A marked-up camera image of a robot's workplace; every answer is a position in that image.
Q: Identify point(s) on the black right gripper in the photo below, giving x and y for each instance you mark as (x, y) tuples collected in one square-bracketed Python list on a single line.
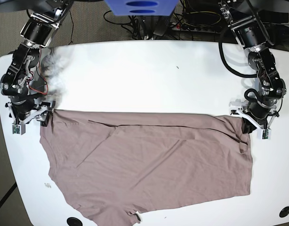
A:
[(25, 111)]

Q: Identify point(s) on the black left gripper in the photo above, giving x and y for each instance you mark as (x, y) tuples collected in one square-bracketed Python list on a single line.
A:
[(258, 111)]

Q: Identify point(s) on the mauve T-shirt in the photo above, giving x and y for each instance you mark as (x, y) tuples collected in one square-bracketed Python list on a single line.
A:
[(113, 166)]

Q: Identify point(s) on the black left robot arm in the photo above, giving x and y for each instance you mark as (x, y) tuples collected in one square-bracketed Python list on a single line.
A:
[(259, 108)]

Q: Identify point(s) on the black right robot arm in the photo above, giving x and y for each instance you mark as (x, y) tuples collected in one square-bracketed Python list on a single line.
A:
[(45, 17)]

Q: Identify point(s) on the black power strip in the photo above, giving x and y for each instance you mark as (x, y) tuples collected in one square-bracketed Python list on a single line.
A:
[(185, 27)]

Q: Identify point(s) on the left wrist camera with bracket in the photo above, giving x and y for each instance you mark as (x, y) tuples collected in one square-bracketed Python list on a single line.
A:
[(264, 134)]

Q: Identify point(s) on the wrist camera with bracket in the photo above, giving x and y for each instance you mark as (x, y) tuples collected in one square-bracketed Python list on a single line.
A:
[(18, 129), (264, 134)]

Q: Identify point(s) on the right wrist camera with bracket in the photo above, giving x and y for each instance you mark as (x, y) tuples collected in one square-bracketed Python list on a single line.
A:
[(18, 129)]

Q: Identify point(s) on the black table cable grommet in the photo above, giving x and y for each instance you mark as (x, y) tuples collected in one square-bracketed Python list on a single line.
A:
[(284, 212)]

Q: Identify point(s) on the blue plastic mount plate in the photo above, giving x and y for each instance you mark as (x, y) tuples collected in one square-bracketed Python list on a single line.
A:
[(142, 7)]

